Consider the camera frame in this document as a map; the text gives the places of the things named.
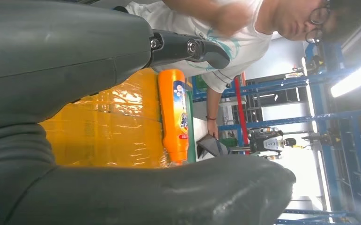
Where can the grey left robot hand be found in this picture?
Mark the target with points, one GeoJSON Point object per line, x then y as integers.
{"type": "Point", "coordinates": [59, 46]}

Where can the black tablet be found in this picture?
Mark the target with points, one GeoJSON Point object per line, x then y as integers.
{"type": "Point", "coordinates": [212, 146]}

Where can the person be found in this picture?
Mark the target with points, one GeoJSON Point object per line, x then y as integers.
{"type": "Point", "coordinates": [239, 46]}

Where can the white black humanoid robot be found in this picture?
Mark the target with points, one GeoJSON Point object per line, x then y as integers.
{"type": "Point", "coordinates": [268, 143]}

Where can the blue steel rack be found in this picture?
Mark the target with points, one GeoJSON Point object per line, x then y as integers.
{"type": "Point", "coordinates": [292, 120]}

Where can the black round eyeglasses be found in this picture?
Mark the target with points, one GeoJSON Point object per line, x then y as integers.
{"type": "Point", "coordinates": [319, 15]}

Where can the yellow taped cardboard mat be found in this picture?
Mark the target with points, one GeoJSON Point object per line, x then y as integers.
{"type": "Point", "coordinates": [105, 133]}

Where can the ceiling strip light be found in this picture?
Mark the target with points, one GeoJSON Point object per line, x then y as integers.
{"type": "Point", "coordinates": [354, 79]}
{"type": "Point", "coordinates": [324, 183]}

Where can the red steel post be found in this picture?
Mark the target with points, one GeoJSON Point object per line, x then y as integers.
{"type": "Point", "coordinates": [240, 108]}

